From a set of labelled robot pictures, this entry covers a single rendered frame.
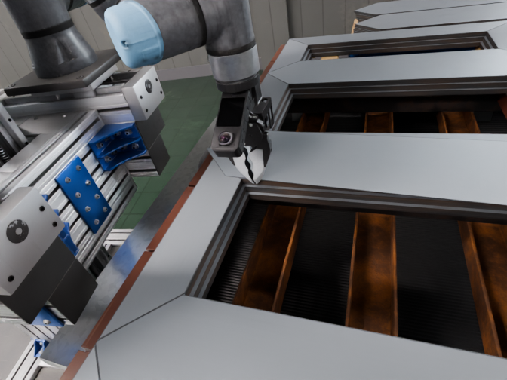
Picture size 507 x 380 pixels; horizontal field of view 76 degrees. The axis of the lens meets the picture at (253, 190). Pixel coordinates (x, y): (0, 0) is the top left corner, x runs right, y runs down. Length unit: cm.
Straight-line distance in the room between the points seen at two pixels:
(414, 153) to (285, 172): 25
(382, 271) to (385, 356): 30
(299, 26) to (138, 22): 311
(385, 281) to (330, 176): 23
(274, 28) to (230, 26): 295
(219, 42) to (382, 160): 37
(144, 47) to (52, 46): 50
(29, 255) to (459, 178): 70
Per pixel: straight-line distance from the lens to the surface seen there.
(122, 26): 45
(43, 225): 61
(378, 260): 72
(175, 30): 46
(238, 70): 51
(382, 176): 63
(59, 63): 93
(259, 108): 57
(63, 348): 79
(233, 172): 68
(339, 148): 71
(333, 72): 106
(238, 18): 50
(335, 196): 62
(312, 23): 351
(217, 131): 51
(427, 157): 69
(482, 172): 68
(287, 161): 68
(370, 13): 165
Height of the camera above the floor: 125
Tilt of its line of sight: 40 degrees down
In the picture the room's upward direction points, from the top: 12 degrees counter-clockwise
